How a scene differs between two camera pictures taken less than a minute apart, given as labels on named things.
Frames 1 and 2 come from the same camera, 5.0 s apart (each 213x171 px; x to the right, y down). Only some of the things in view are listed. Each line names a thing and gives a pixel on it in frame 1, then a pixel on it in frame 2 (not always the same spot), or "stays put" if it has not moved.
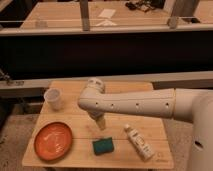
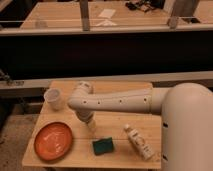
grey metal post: [84, 9] stays put
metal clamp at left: [7, 78] stays put
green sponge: [103, 146] stays put
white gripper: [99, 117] -> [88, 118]
